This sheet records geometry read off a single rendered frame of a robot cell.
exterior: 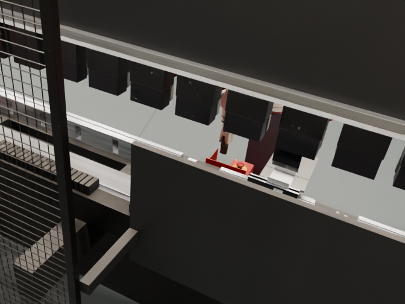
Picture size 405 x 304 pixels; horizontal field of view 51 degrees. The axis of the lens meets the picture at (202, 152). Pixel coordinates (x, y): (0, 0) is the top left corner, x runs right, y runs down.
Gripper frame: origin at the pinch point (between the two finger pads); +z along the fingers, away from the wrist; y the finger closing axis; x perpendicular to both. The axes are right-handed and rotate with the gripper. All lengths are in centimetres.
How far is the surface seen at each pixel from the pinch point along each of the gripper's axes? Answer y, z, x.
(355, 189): 139, 73, -73
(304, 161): -15.1, -14.4, -39.2
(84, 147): -38, 0, 53
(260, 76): -62, -60, -24
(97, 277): -107, -10, -2
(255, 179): -37.6, -12.3, -24.8
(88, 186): -78, -13, 22
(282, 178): -31.6, -13.2, -34.1
